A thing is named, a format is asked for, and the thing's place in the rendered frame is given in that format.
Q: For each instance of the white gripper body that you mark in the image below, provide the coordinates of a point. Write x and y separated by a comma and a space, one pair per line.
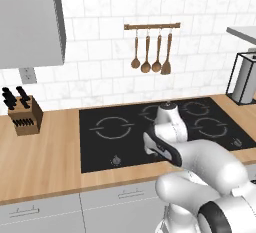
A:
168, 114

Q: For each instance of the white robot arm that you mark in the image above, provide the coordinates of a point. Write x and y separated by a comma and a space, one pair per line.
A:
206, 163

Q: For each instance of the wooden spatula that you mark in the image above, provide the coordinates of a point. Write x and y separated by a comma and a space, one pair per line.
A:
166, 67

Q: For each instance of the wooden ladle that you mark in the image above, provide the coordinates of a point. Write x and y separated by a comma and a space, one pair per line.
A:
156, 65

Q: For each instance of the large wooden spoon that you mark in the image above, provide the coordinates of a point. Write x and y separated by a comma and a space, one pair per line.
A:
145, 66

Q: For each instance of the small wooden spoon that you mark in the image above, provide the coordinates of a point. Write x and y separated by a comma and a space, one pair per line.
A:
135, 63

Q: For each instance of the grey hob knob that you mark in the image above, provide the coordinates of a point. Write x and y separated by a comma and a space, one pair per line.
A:
237, 141
116, 160

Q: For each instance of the black glass hob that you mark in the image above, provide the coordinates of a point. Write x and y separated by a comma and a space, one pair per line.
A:
100, 143

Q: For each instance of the white paper towel roll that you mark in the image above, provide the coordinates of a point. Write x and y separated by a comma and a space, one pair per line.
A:
245, 80

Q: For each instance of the grey shelf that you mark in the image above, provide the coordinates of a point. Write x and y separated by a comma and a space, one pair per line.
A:
243, 33

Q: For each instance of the grey drawer front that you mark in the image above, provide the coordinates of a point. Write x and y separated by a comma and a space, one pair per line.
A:
110, 213
43, 222

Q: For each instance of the wooden knife block with knives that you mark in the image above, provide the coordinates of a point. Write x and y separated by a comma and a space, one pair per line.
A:
26, 117

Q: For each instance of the wooden utensil rail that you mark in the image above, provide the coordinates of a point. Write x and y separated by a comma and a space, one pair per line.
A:
151, 26

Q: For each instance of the grey wall socket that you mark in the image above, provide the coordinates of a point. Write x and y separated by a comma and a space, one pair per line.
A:
27, 75

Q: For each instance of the grey wall cupboard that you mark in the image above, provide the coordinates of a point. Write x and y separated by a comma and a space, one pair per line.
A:
30, 20

